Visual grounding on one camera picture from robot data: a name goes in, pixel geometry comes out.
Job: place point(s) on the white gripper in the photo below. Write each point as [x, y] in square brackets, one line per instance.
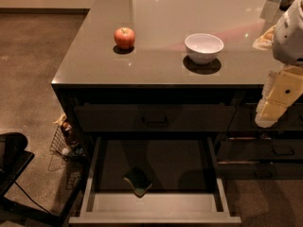
[290, 38]

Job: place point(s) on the green and yellow sponge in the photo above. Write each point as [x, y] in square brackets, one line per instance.
[138, 181]

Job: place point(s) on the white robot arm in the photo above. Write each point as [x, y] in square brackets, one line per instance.
[285, 38]

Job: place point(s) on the dark kitchen counter cabinet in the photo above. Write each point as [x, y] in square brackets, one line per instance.
[157, 69]

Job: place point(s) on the open middle drawer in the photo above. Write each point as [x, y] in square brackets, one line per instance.
[186, 191]

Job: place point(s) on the closed top drawer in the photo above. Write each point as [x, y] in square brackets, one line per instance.
[127, 117]

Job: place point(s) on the right side closed drawers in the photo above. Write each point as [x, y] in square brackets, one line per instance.
[249, 152]

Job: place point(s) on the white ceramic bowl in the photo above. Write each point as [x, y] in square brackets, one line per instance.
[203, 48]

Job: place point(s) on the red apple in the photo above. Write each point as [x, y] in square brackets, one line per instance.
[124, 38]

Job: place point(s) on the black top drawer handle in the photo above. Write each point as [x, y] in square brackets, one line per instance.
[156, 123]

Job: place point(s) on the wire basket with items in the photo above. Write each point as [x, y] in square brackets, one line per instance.
[65, 142]

